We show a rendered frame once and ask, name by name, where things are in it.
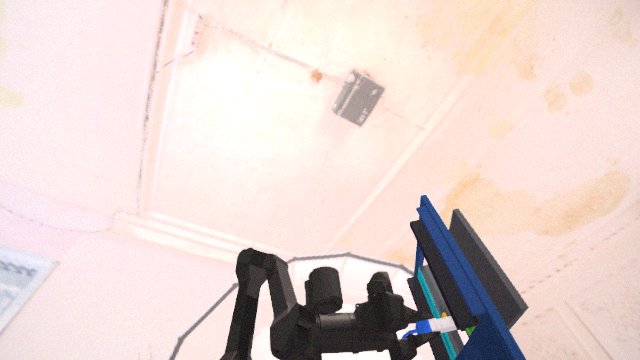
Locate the blue network cable plug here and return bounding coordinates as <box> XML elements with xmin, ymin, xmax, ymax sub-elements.
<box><xmin>401</xmin><ymin>312</ymin><xmax>457</xmax><ymax>339</ymax></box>

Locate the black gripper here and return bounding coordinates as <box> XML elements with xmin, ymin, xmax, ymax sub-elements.
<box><xmin>348</xmin><ymin>271</ymin><xmax>441</xmax><ymax>360</ymax></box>

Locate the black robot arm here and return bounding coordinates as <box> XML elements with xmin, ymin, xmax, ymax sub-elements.
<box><xmin>220</xmin><ymin>248</ymin><xmax>409</xmax><ymax>360</ymax></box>

